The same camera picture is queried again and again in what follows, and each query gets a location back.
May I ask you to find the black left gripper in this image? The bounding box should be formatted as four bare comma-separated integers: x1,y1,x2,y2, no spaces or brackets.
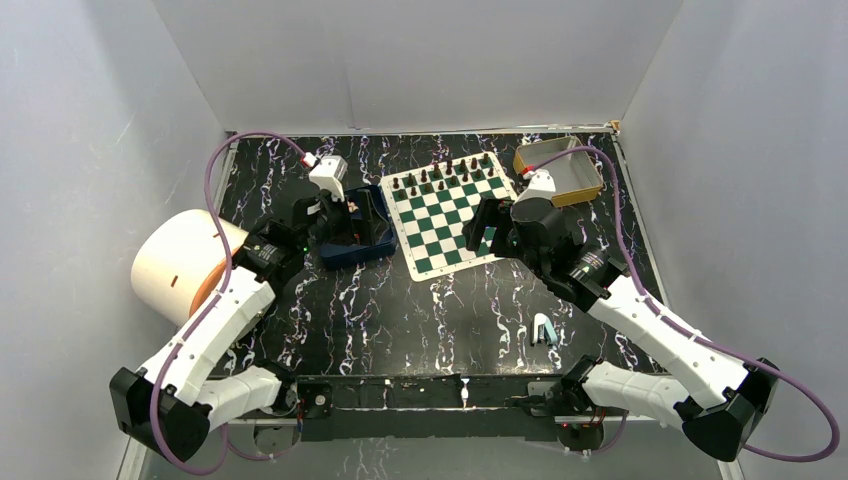
298,188,388,253

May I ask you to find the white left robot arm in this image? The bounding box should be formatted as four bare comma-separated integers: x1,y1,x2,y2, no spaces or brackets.
109,191,359,467

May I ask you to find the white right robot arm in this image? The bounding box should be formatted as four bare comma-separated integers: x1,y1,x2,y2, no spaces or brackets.
462,198,777,462

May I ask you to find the green white chess board mat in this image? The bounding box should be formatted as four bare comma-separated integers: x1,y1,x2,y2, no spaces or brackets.
379,151,517,282

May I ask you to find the dark blue tin box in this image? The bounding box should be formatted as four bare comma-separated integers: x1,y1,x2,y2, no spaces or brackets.
319,185,397,271

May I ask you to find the gold tin box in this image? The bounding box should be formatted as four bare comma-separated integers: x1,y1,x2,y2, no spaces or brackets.
513,137,604,207

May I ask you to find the small white blue stapler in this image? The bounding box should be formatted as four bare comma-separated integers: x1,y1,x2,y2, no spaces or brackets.
531,313,558,346

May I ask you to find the white orange cylindrical appliance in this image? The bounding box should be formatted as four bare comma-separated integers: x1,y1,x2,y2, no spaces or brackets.
131,209,248,327

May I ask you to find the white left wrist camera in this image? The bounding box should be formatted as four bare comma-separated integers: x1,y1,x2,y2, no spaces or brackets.
304,154,348,202

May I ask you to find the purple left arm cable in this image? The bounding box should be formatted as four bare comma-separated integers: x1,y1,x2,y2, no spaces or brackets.
146,131,316,477

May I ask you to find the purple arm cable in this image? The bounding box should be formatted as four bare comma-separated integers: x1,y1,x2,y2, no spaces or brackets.
521,145,841,464
146,131,316,477

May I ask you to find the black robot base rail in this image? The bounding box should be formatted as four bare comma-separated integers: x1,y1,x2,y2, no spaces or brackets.
231,374,631,458

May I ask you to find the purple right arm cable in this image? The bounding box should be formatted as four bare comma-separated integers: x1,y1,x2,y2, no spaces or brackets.
521,145,841,464

